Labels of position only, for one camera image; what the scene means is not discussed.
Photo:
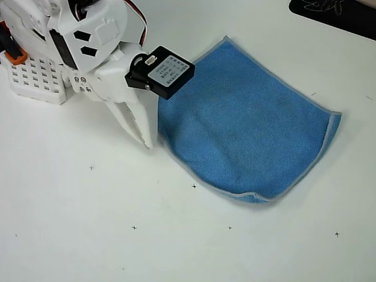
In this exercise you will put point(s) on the blue microfibre cloth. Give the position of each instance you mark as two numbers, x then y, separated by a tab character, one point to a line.
235	132

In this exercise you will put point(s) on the black mat with drawing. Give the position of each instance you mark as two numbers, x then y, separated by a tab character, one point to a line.
352	20

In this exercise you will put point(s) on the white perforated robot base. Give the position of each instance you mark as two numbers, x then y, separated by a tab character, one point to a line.
35	79

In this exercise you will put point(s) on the black camera box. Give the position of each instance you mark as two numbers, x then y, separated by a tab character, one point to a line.
170	76

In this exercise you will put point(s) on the orange and black clamp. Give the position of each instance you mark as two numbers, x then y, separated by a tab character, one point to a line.
14	55

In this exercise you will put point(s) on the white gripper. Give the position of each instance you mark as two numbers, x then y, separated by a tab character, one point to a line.
113	83

